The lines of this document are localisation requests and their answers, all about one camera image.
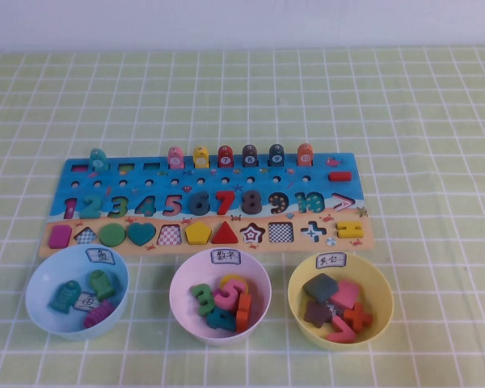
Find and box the pink greater-than sign piece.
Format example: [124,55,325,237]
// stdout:
[326,314,356,344]

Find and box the brown number eight piece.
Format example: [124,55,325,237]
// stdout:
[241,189,264,215]

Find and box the red number seven piece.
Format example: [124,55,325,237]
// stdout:
[216,189,238,215]

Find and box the blue wooden puzzle board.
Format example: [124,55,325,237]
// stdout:
[37,152,376,258]

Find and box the red triangle piece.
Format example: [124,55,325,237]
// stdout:
[211,221,240,245]

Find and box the dark blue number six piece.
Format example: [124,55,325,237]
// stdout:
[188,190,211,216]

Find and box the yellow pentagon piece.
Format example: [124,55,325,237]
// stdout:
[184,221,213,246]

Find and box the yellow number piece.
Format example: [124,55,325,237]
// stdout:
[220,273,250,294]

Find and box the light pink plastic bowl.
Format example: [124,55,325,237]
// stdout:
[168,247,272,347]

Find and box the pink number five piece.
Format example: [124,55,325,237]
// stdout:
[213,279,244,310]

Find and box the yellow equals sign piece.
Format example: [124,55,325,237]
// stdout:
[335,221,364,239]

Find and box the teal heart piece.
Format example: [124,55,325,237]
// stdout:
[128,222,158,247]

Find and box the orange number one piece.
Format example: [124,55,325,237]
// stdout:
[234,293,253,333]

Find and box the green number three piece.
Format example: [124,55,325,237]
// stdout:
[189,283,217,317]

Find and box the grey-green square piece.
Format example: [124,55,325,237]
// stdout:
[302,273,340,304]

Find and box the teal number four piece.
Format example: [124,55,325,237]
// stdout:
[205,306,238,332]

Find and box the green circle piece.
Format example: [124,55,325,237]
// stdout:
[99,223,127,247]

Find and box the brown star piece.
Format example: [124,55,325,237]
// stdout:
[304,301,335,328]

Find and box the pink trapezoid piece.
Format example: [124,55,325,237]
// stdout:
[330,280,365,310]

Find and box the teal number two piece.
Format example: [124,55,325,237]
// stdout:
[82,192,105,218]

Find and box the green striped fish piece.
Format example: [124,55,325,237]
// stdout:
[89,269,118,302]

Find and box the orange plus sign piece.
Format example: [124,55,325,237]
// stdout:
[343,302,374,331]

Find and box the light yellow plastic bowl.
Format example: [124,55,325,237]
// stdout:
[287,252,394,345]

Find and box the magenta rectangle piece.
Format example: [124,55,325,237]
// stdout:
[49,224,73,248]

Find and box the magenta striped fish piece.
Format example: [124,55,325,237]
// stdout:
[83,299,116,329]

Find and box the teal striped fish piece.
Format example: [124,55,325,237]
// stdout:
[48,280,82,314]

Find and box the light blue plastic bowl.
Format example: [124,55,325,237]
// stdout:
[25,244,130,341]

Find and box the brown fish peg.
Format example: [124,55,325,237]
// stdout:
[242,144,260,167]

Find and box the red fish peg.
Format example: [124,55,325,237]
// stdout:
[217,145,235,168]

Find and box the dark blue fish peg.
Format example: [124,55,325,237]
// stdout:
[268,144,287,167]

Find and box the yellow fish peg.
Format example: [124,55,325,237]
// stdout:
[192,145,211,170]

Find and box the white label reading numbers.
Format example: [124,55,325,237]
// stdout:
[210,247,242,267]

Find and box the orange fish peg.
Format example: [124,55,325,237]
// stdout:
[297,142,315,167]

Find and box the pink fish peg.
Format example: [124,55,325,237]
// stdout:
[167,145,186,170]

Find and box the green checked tablecloth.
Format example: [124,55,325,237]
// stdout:
[0,44,485,388]

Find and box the white label reading others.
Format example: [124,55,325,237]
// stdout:
[314,252,348,269]

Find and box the teal fish peg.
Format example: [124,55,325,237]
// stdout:
[88,148,108,171]

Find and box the white label reading fish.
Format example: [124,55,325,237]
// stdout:
[85,247,116,266]

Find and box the loose paper slip fish character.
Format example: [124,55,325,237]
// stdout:
[72,290,96,313]

